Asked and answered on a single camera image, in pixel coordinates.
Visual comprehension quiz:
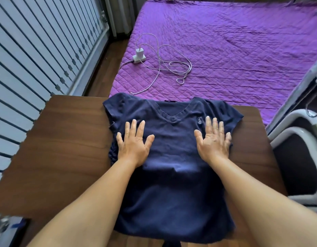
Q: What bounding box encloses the person's right hand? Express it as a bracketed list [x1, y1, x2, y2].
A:
[194, 116, 232, 165]

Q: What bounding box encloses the person's left hand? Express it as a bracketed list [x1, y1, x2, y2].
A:
[116, 119, 155, 168]

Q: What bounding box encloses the navy blue v-neck t-shirt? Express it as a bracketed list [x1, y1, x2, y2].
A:
[103, 93, 244, 245]

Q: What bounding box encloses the person's right forearm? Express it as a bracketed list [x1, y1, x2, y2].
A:
[209, 157, 317, 247]

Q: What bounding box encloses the person's left forearm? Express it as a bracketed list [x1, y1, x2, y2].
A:
[27, 159, 142, 247]

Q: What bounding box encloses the purple quilted bed cover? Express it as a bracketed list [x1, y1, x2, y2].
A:
[109, 0, 317, 126]

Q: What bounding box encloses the grey curtain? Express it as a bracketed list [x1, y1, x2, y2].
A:
[104, 0, 139, 38]

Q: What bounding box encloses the white barred window grille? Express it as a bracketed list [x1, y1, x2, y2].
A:
[0, 0, 110, 186]

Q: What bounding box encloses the blurry clear object blue tape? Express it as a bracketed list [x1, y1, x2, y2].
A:
[0, 214, 28, 247]

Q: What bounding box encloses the white frame black chair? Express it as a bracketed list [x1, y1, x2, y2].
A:
[268, 109, 317, 211]

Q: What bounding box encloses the white charging cable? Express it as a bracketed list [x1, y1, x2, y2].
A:
[130, 33, 192, 95]

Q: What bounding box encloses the grey bed frame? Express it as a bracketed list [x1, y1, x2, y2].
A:
[265, 58, 317, 136]

